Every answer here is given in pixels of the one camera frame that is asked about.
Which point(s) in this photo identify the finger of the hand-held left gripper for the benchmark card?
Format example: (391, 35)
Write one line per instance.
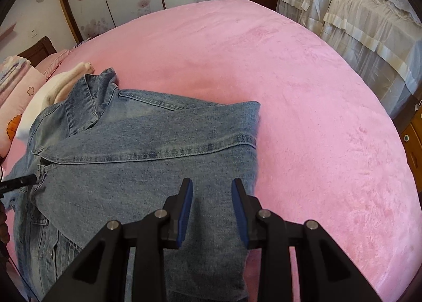
(18, 182)

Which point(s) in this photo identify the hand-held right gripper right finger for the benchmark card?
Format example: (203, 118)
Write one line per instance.
(239, 213)

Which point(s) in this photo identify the yellow wooden cabinet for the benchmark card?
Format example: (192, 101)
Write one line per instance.
(410, 144)

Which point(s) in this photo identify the pink flower print pillow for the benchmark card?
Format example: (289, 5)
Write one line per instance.
(13, 114)

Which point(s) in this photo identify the dark wooden headboard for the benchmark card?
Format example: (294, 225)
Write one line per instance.
(38, 51)

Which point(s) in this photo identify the pink ruffled pillow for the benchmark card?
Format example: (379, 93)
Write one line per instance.
(54, 62)

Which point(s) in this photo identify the blue denim jeans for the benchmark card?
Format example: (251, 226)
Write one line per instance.
(138, 144)

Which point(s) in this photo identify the pink fleece bed blanket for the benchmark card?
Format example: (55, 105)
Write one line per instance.
(296, 117)

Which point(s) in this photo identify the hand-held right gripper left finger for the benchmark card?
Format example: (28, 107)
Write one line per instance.
(185, 209)

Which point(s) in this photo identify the white folded garment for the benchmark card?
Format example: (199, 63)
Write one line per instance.
(49, 91)

